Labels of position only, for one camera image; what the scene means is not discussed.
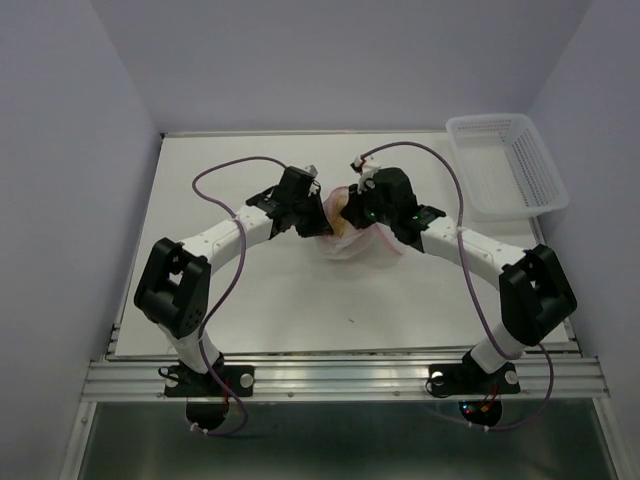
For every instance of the white mesh laundry bag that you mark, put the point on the white mesh laundry bag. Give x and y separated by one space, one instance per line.
355 241

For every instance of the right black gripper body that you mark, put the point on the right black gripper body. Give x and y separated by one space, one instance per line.
386 214

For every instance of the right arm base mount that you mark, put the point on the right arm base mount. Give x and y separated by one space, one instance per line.
467 378

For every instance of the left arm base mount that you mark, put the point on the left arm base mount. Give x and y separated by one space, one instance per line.
182 382

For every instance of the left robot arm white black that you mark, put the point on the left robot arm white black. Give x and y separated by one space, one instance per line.
174 288

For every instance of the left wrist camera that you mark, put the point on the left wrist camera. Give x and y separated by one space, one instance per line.
310 173

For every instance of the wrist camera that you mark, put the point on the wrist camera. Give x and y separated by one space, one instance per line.
366 168
310 173

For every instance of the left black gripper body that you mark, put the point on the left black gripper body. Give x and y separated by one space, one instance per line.
309 219

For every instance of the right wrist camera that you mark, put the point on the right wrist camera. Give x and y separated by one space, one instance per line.
366 168

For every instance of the white plastic basket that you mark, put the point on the white plastic basket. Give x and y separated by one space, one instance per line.
505 168

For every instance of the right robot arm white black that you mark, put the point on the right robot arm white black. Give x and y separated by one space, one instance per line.
535 294

